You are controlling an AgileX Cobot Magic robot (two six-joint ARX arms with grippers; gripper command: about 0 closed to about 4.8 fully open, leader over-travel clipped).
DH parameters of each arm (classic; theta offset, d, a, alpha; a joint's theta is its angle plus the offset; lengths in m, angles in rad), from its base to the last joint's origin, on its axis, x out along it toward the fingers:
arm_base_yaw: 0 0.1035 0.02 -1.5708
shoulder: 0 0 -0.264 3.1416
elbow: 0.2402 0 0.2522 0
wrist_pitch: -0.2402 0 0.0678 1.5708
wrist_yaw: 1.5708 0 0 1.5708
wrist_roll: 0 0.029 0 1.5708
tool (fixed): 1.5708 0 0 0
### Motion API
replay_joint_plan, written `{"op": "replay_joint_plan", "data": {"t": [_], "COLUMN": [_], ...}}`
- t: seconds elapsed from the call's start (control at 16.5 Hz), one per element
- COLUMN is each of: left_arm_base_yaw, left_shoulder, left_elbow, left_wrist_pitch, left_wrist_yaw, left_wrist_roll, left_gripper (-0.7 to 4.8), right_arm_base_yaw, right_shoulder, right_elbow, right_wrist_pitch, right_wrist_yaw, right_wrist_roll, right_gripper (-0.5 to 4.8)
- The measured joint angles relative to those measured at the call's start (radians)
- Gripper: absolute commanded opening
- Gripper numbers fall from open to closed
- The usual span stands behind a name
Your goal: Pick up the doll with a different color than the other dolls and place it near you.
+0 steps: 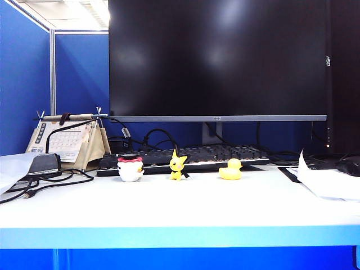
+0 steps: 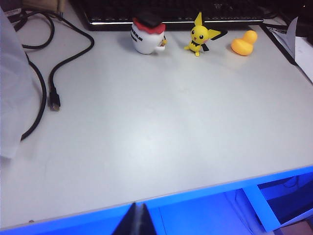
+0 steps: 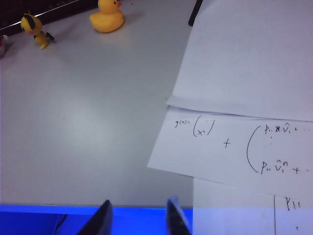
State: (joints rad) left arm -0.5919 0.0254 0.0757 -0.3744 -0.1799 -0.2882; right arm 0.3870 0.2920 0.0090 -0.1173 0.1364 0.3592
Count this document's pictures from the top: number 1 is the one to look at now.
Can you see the black power adapter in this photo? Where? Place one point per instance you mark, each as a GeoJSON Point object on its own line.
{"type": "Point", "coordinates": [118, 143]}

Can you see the black mechanical keyboard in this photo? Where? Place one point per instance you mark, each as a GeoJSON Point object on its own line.
{"type": "Point", "coordinates": [213, 156]}

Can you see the large black computer monitor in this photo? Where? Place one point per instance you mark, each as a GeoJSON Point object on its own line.
{"type": "Point", "coordinates": [216, 62]}

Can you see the black HSO monitor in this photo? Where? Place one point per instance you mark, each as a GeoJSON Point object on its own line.
{"type": "Point", "coordinates": [344, 84]}

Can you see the translucent white plastic sheet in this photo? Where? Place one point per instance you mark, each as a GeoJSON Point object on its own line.
{"type": "Point", "coordinates": [14, 168]}

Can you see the white paper sheet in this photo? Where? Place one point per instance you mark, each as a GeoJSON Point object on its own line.
{"type": "Point", "coordinates": [326, 182]}

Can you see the black flat pad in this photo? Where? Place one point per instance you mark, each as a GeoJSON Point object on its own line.
{"type": "Point", "coordinates": [289, 173]}

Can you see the black bag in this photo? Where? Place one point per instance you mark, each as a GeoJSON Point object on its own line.
{"type": "Point", "coordinates": [350, 166]}

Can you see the yellow Pichu figure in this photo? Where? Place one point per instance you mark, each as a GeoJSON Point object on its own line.
{"type": "Point", "coordinates": [176, 166]}

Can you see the beige canvas desk calendar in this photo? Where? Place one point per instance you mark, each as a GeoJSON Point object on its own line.
{"type": "Point", "coordinates": [94, 149]}

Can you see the black docking hub box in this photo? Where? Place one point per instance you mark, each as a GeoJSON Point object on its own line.
{"type": "Point", "coordinates": [43, 163]}

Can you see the white doll with red hat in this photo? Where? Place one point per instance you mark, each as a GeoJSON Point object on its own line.
{"type": "Point", "coordinates": [130, 172]}

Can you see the yellow rubber duck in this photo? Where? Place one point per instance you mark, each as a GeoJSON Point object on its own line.
{"type": "Point", "coordinates": [231, 171]}

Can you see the grey monitor stand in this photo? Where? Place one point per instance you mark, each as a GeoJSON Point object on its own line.
{"type": "Point", "coordinates": [212, 133]}

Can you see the aluminium partition post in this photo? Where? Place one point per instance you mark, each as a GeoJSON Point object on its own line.
{"type": "Point", "coordinates": [52, 73]}

